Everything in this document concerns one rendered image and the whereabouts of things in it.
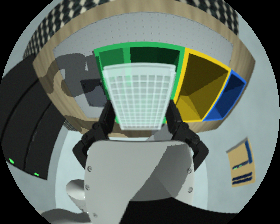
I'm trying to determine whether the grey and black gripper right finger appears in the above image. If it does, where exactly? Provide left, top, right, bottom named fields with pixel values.
left=165, top=99, right=209, bottom=172

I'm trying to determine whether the yellow open bin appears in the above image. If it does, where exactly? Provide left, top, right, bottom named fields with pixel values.
left=174, top=47, right=231, bottom=122

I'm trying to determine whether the blue bin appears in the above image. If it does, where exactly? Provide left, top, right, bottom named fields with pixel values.
left=203, top=69, right=246, bottom=121

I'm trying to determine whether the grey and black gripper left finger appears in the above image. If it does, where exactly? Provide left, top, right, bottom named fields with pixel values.
left=72, top=100, right=116, bottom=170

